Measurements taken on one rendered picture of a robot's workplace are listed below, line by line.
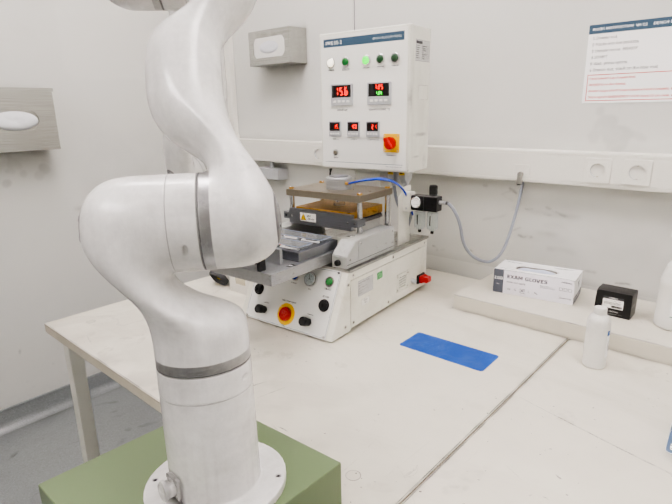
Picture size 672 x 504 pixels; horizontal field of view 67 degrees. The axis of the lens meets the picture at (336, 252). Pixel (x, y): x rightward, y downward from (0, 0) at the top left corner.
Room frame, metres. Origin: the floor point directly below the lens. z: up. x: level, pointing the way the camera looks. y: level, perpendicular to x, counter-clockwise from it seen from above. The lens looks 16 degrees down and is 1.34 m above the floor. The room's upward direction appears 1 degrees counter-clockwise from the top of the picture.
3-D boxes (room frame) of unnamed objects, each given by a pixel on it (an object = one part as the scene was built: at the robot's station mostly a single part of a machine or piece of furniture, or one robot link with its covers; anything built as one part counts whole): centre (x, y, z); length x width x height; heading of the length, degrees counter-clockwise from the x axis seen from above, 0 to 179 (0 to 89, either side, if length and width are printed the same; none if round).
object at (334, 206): (1.54, -0.02, 1.07); 0.22 x 0.17 x 0.10; 53
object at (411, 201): (1.51, -0.27, 1.05); 0.15 x 0.05 x 0.15; 53
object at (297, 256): (1.36, 0.12, 0.98); 0.20 x 0.17 x 0.03; 53
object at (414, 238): (1.57, -0.03, 0.93); 0.46 x 0.35 x 0.01; 143
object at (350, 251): (1.40, -0.08, 0.97); 0.26 x 0.05 x 0.07; 143
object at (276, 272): (1.32, 0.15, 0.97); 0.30 x 0.22 x 0.08; 143
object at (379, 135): (1.69, -0.12, 1.25); 0.33 x 0.16 x 0.64; 53
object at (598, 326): (1.09, -0.60, 0.82); 0.05 x 0.05 x 0.14
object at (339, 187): (1.56, -0.05, 1.08); 0.31 x 0.24 x 0.13; 53
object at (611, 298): (1.29, -0.75, 0.83); 0.09 x 0.06 x 0.07; 48
